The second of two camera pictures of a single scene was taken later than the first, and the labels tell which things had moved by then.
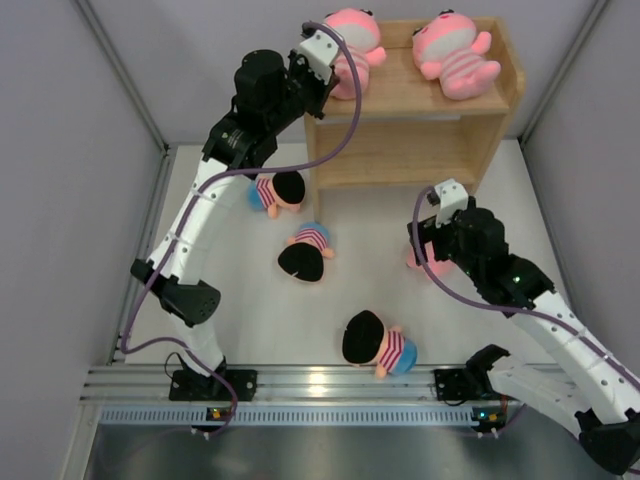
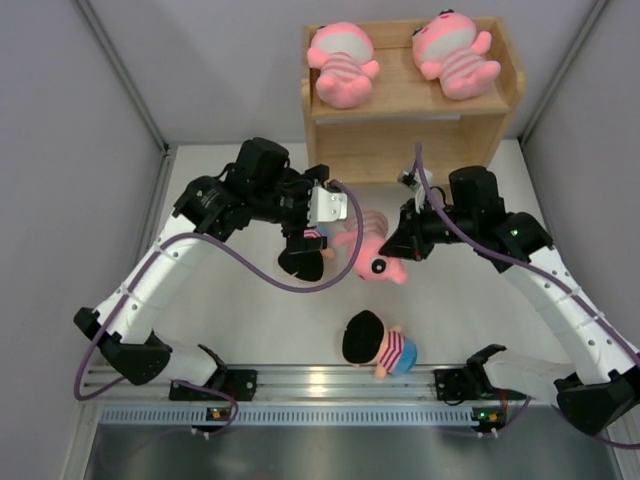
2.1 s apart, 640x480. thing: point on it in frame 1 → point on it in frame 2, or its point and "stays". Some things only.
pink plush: (450, 51) stays
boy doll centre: (303, 257) stays
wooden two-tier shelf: (404, 131) stays
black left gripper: (296, 66) → (294, 234)
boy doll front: (367, 341) stays
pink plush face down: (438, 268) → (371, 265)
